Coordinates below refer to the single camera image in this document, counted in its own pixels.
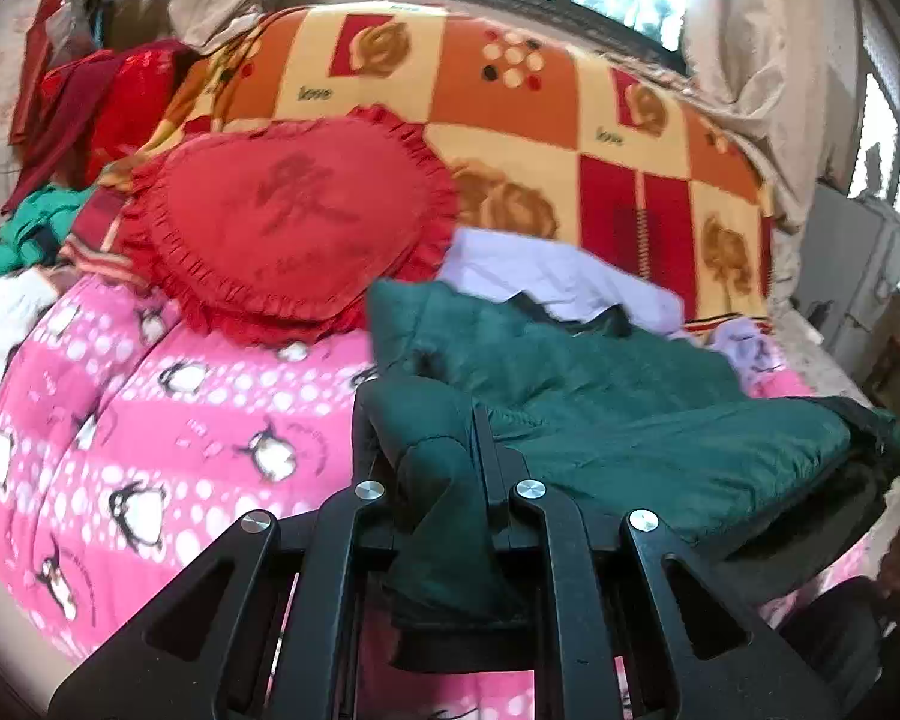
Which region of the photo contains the green quilted puffer jacket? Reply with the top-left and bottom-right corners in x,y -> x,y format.
352,280 -> 900,644

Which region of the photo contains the red clothes pile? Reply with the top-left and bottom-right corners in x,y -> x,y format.
1,39 -> 196,215

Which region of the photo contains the pink penguin print quilt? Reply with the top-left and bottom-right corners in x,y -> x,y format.
0,271 -> 872,720

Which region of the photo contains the red heart ruffled pillow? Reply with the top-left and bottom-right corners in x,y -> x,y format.
113,106 -> 458,346

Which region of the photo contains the lavender garment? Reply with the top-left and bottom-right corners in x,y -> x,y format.
437,227 -> 809,398

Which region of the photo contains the white cloth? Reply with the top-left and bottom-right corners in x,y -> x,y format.
0,265 -> 66,415

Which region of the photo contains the grey cabinet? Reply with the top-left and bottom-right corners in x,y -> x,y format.
792,182 -> 900,383

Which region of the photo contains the green knit garment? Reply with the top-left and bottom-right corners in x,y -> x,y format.
0,184 -> 94,278

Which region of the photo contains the orange red checkered blanket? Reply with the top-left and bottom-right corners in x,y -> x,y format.
63,4 -> 772,333

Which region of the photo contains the beige curtain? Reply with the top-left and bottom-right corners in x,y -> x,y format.
681,0 -> 865,235

